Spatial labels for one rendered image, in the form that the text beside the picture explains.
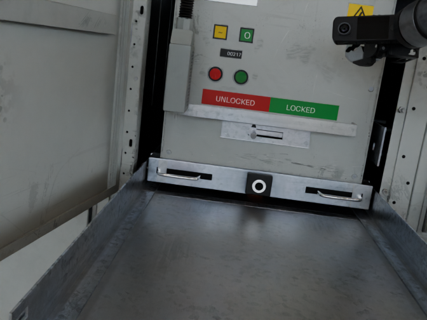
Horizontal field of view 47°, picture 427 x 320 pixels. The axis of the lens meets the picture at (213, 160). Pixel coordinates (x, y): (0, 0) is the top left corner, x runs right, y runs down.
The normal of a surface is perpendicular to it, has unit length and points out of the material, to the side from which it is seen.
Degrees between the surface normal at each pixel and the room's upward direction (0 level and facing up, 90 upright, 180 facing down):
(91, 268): 0
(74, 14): 90
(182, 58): 90
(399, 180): 90
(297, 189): 90
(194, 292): 0
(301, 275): 0
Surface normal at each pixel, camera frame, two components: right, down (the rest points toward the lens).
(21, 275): -0.06, 0.22
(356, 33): -0.32, -0.04
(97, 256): 0.12, -0.97
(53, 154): 0.97, 0.16
